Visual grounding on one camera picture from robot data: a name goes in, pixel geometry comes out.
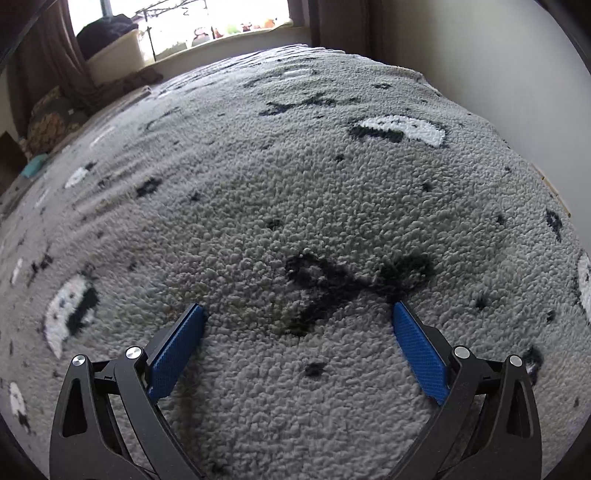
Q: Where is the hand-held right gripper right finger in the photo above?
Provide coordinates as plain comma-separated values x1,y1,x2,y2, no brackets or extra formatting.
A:
391,301,543,480

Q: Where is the dark brown curtain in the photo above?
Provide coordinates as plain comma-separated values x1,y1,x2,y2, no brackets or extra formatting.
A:
6,0,94,140
307,0,387,64

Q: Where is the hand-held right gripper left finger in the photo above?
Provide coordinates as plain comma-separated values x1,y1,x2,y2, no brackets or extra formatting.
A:
48,303,206,480

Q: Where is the black drying rack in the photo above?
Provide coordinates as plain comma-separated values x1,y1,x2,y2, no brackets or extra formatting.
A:
133,0,209,62

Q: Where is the brown crumpled cloth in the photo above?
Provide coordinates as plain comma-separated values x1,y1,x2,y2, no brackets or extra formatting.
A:
94,69,165,110

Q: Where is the dark cloth pile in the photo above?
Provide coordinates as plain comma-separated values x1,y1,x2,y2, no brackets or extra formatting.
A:
76,13,140,59

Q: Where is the dark wooden headboard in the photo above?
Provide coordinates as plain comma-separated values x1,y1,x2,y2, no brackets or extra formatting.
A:
0,131,24,195

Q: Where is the grey printed fleece blanket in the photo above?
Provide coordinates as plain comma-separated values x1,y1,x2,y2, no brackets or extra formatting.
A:
0,43,591,480

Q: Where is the window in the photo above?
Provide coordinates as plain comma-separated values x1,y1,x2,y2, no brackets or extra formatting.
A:
68,0,297,62

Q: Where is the white storage box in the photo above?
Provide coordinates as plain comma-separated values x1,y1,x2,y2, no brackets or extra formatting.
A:
85,30,147,87

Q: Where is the teal flat packet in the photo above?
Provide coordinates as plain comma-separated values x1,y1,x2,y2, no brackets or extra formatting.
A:
23,153,49,179

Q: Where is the brown patterned pillow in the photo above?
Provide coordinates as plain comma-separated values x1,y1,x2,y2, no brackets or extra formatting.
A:
27,87,91,156

